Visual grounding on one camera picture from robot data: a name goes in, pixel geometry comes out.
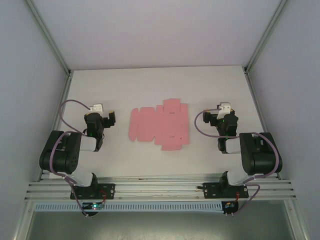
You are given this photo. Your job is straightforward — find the aluminium corner post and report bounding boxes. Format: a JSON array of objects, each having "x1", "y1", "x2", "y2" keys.
[
  {"x1": 243, "y1": 0, "x2": 292, "y2": 76},
  {"x1": 24, "y1": 0, "x2": 74, "y2": 77}
]

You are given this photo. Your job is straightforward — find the aluminium mounting rail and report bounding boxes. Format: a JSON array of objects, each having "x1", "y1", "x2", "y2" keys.
[{"x1": 24, "y1": 169, "x2": 298, "y2": 201}]

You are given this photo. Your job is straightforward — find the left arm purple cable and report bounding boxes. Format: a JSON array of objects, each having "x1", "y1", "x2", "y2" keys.
[{"x1": 48, "y1": 99, "x2": 92, "y2": 218}]

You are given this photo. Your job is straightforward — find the white slotted cable duct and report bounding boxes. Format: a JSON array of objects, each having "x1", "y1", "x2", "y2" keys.
[{"x1": 34, "y1": 201, "x2": 224, "y2": 214}]

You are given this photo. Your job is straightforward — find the grey metal panel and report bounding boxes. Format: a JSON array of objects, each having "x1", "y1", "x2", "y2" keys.
[{"x1": 14, "y1": 199, "x2": 312, "y2": 240}]

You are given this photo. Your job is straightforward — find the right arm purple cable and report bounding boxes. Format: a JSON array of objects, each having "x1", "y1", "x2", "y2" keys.
[{"x1": 194, "y1": 106, "x2": 280, "y2": 217}]

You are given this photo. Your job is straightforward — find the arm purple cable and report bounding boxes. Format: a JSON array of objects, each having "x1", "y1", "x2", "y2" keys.
[
  {"x1": 48, "y1": 99, "x2": 92, "y2": 218},
  {"x1": 194, "y1": 106, "x2": 280, "y2": 217}
]

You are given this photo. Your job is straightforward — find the aluminium side rail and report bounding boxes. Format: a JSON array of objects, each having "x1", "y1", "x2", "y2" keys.
[
  {"x1": 37, "y1": 71, "x2": 74, "y2": 182},
  {"x1": 243, "y1": 71, "x2": 282, "y2": 181}
]

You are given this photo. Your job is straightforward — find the pink paper box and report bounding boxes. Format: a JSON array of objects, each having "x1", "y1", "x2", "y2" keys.
[{"x1": 127, "y1": 98, "x2": 190, "y2": 152}]

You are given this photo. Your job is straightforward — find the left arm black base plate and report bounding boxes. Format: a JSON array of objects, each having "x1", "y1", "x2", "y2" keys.
[{"x1": 69, "y1": 183, "x2": 116, "y2": 201}]

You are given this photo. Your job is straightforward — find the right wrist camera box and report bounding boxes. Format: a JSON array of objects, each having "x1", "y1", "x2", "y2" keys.
[{"x1": 216, "y1": 101, "x2": 232, "y2": 121}]

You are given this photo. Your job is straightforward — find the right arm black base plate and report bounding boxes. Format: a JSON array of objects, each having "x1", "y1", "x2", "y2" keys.
[{"x1": 203, "y1": 182, "x2": 250, "y2": 200}]

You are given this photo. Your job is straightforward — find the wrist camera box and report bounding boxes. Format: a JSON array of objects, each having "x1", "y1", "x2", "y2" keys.
[
  {"x1": 89, "y1": 103, "x2": 104, "y2": 114},
  {"x1": 216, "y1": 101, "x2": 232, "y2": 121}
]

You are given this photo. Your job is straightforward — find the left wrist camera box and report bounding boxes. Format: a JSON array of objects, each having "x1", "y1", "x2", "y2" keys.
[{"x1": 89, "y1": 103, "x2": 104, "y2": 114}]

